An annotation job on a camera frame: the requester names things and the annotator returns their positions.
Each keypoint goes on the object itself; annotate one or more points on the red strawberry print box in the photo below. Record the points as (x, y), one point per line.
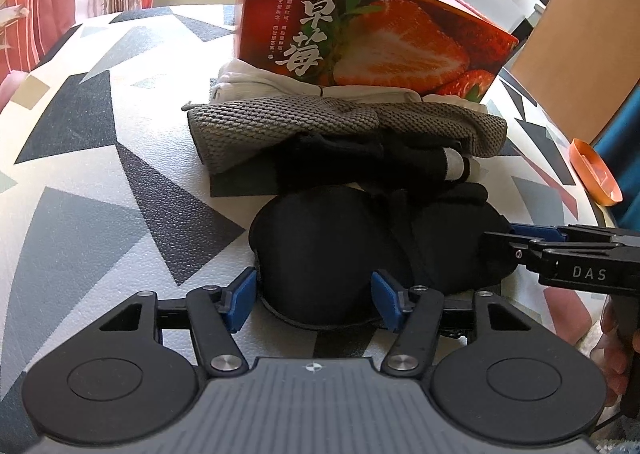
(390, 48)

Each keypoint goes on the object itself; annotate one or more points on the grey knit cloth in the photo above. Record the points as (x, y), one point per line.
(260, 128)

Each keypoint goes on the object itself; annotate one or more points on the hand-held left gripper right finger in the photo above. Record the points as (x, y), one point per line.
(385, 304)

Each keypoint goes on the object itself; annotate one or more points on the geometric patterned tablecloth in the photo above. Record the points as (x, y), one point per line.
(100, 184)

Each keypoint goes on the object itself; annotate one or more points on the orange plastic bowl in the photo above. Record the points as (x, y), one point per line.
(595, 173)

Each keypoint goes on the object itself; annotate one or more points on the black cloth with white band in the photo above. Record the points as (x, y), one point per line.
(350, 163)

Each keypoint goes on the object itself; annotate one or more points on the person's right hand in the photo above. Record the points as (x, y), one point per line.
(612, 359)

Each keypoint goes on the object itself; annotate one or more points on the dark teal cloth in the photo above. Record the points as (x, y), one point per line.
(625, 173)

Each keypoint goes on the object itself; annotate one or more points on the wooden board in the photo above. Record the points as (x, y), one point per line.
(575, 33)

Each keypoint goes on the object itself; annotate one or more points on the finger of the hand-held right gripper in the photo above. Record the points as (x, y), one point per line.
(540, 231)
(505, 246)

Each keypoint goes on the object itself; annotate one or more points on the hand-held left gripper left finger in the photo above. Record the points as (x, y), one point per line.
(242, 299)

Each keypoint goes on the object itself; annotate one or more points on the black padded bra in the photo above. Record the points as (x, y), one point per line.
(320, 244)

